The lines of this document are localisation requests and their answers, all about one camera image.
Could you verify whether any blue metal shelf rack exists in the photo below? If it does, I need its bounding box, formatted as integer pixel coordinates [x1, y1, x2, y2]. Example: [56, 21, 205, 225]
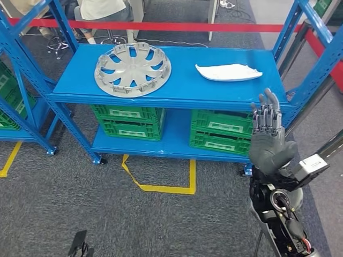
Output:
[0, 0, 343, 177]
[0, 46, 58, 157]

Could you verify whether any long red barrier belt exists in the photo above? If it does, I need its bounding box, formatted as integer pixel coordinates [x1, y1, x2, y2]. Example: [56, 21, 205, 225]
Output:
[8, 18, 304, 34]

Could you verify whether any grey wheel hubcap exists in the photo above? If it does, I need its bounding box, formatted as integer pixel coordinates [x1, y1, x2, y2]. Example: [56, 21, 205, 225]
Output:
[94, 42, 172, 99]

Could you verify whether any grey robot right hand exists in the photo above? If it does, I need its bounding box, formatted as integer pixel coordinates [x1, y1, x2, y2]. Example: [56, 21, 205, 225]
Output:
[249, 88, 298, 177]

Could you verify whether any white plastic car part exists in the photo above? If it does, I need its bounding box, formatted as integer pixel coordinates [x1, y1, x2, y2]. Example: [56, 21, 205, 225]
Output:
[195, 64, 264, 82]

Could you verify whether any chrome base stool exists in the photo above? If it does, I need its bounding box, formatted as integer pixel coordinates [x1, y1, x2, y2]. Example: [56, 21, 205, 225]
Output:
[100, 30, 128, 46]

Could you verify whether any short red barrier belt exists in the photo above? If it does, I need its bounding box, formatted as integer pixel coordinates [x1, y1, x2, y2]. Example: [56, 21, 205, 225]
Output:
[304, 28, 343, 84]

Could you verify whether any person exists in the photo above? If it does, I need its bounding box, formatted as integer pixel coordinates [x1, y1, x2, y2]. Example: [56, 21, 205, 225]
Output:
[9, 0, 81, 40]
[73, 0, 134, 45]

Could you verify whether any white desk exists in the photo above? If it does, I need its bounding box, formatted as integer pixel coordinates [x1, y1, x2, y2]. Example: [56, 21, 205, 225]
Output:
[128, 0, 219, 43]

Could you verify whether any black seat office chair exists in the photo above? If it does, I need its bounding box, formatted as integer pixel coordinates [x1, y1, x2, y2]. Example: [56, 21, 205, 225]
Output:
[47, 33, 71, 61]

